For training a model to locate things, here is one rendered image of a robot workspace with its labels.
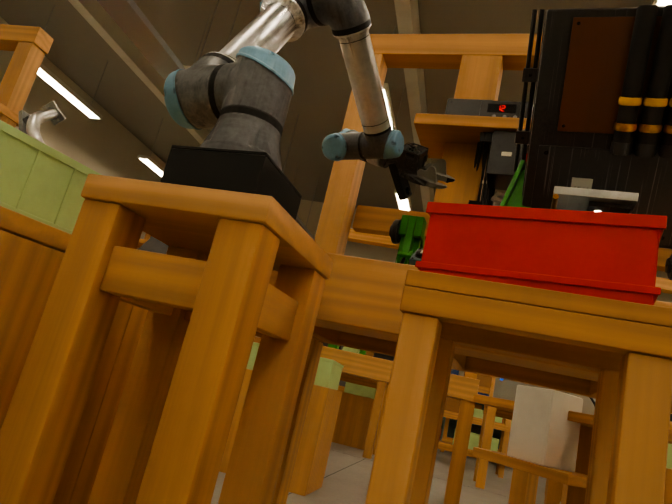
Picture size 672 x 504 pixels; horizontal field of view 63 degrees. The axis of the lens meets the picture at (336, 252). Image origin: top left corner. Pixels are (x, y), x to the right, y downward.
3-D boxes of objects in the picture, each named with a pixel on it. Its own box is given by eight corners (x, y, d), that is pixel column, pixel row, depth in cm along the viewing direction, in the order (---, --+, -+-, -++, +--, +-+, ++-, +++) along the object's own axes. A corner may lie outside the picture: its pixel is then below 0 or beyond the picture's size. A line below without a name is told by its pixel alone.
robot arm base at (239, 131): (265, 157, 89) (280, 104, 91) (181, 147, 92) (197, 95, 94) (288, 194, 103) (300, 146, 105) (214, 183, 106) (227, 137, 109)
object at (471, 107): (490, 118, 177) (493, 99, 179) (444, 116, 182) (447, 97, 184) (491, 129, 184) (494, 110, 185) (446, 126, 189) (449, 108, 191)
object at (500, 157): (544, 177, 162) (551, 132, 166) (485, 172, 168) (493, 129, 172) (542, 194, 174) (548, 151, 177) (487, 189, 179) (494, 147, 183)
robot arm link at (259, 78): (259, 102, 92) (278, 33, 95) (199, 107, 98) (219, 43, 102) (295, 137, 102) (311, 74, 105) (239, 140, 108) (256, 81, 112)
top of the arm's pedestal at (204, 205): (265, 222, 74) (272, 195, 75) (78, 196, 84) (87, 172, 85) (329, 280, 104) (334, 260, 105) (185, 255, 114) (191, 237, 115)
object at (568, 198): (637, 206, 110) (638, 192, 111) (552, 198, 115) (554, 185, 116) (607, 261, 145) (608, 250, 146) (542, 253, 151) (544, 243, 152)
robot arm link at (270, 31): (203, 82, 97) (325, -38, 129) (144, 90, 104) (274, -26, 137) (232, 139, 105) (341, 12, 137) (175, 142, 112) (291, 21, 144)
